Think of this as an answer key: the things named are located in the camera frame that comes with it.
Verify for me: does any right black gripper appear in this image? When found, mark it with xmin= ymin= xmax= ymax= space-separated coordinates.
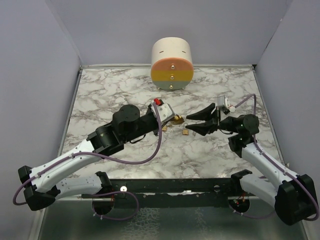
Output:
xmin=185 ymin=103 xmax=240 ymax=136

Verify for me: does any large brass padlock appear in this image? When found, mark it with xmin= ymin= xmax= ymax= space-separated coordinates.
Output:
xmin=170 ymin=115 xmax=185 ymax=125

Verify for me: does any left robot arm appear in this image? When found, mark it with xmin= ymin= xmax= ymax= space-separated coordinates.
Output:
xmin=18 ymin=99 xmax=176 ymax=211

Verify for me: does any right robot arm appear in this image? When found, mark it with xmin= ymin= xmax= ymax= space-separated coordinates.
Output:
xmin=186 ymin=103 xmax=320 ymax=226

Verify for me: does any round three-drawer storage box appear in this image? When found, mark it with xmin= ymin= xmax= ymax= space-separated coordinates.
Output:
xmin=150 ymin=37 xmax=194 ymax=91

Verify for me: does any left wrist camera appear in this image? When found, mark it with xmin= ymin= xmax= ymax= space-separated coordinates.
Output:
xmin=150 ymin=98 xmax=176 ymax=125

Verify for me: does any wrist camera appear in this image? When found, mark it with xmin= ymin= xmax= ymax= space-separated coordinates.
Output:
xmin=217 ymin=95 xmax=236 ymax=115
xmin=150 ymin=98 xmax=176 ymax=125

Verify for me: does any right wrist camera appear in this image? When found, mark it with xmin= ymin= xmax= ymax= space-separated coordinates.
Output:
xmin=217 ymin=95 xmax=236 ymax=115

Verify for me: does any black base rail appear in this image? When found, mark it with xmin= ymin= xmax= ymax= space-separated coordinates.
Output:
xmin=97 ymin=178 xmax=243 ymax=209

